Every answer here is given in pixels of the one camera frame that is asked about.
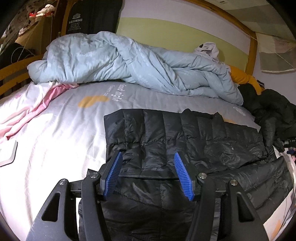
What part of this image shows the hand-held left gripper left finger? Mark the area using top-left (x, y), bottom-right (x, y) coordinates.
top-left (25, 151), bottom-right (124, 241)

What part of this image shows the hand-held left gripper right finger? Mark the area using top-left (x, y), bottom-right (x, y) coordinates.
top-left (173, 152), bottom-right (270, 241)

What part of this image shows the black down jacket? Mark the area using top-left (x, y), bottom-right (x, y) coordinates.
top-left (77, 108), bottom-right (295, 241)

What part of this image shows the pink cloth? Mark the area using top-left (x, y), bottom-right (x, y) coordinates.
top-left (0, 83), bottom-right (80, 141)

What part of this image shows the white tablet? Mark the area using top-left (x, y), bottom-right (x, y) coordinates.
top-left (0, 140), bottom-right (18, 167)

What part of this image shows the dark green coat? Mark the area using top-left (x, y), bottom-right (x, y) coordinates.
top-left (238, 82), bottom-right (296, 153)

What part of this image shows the yellow pillow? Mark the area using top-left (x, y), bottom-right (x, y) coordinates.
top-left (229, 66), bottom-right (264, 95)

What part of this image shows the light blue duvet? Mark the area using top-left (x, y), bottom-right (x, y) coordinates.
top-left (27, 31), bottom-right (245, 106)

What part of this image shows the white garment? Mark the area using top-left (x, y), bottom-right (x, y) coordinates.
top-left (194, 42), bottom-right (221, 62)

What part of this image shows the pastel checkered curtain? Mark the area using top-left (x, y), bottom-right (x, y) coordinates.
top-left (255, 32), bottom-right (296, 74)

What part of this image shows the dark blue cloth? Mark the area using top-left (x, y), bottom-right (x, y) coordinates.
top-left (0, 43), bottom-right (36, 68)

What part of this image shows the black printed garment bag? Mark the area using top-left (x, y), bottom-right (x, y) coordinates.
top-left (66, 0), bottom-right (123, 36)

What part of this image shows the pastel checkered mattress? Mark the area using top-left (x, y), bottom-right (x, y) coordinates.
top-left (190, 0), bottom-right (296, 44)

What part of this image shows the grey checkered cloth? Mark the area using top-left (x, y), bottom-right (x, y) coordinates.
top-left (4, 0), bottom-right (48, 36)

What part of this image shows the white plush toy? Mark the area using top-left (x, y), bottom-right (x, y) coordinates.
top-left (36, 3), bottom-right (56, 17)

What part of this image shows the wooden bunk bed frame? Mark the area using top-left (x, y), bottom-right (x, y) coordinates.
top-left (0, 0), bottom-right (258, 96)

